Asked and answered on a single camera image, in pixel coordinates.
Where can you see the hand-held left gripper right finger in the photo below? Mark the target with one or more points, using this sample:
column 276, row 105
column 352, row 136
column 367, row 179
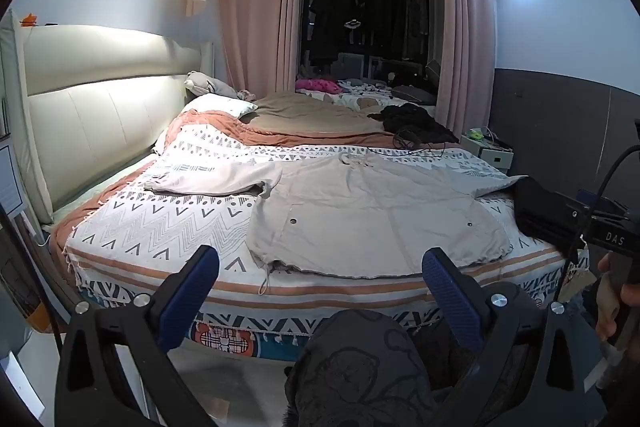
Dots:
column 445, row 287

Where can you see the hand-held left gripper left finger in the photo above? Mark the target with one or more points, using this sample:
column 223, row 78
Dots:
column 192, row 282

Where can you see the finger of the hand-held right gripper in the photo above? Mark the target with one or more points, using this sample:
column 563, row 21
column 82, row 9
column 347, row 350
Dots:
column 540, row 207

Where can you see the beige hooded jacket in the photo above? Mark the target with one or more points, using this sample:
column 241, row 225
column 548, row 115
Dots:
column 380, row 212

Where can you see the black clothes pile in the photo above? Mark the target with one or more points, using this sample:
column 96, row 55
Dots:
column 415, row 122

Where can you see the dark hanging clothes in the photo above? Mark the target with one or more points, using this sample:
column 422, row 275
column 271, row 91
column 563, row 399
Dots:
column 340, row 7

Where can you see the person's right hand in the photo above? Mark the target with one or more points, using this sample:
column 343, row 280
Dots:
column 607, row 302

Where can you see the colourful printed bed sheet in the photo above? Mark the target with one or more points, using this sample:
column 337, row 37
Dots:
column 235, row 337

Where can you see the white nightstand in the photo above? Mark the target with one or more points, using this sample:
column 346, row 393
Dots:
column 487, row 152

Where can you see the white patterned blanket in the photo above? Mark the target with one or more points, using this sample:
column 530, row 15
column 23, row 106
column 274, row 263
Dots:
column 150, row 217

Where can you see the small green item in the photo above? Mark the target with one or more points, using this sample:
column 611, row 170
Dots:
column 475, row 135

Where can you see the person's leg dark printed pants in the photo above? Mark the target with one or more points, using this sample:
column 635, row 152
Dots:
column 360, row 372

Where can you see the grey pillow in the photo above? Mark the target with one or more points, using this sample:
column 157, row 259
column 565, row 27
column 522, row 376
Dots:
column 412, row 94

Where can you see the white pillow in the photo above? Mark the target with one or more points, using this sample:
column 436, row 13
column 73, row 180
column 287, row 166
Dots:
column 220, row 104

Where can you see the cream padded headboard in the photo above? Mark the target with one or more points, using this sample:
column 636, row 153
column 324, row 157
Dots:
column 90, row 122

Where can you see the grey plush toy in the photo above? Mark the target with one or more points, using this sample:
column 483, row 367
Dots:
column 205, row 82

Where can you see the tan and rust quilt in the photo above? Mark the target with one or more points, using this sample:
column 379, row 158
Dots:
column 310, row 117

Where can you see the pink cloth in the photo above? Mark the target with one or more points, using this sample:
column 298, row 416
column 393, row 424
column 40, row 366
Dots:
column 315, row 84

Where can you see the small orange object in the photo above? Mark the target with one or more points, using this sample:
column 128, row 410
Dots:
column 30, row 19

